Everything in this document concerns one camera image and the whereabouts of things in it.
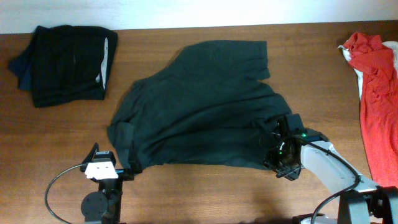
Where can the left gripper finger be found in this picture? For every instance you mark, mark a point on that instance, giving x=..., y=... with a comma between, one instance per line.
x=91, y=154
x=135, y=166

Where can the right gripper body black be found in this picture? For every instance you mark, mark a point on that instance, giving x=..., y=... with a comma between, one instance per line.
x=286, y=166

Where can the dark green t-shirt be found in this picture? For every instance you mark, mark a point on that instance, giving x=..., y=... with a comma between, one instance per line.
x=210, y=106

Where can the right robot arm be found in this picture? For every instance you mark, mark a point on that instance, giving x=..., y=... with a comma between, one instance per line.
x=354, y=197

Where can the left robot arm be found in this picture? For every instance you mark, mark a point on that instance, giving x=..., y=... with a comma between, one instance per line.
x=104, y=205

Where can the folded black clothes stack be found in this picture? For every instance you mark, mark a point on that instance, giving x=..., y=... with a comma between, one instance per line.
x=66, y=63

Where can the red shirt pile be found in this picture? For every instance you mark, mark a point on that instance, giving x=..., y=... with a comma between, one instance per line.
x=378, y=104

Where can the white garment under red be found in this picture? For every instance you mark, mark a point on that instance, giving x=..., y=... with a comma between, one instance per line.
x=389, y=44

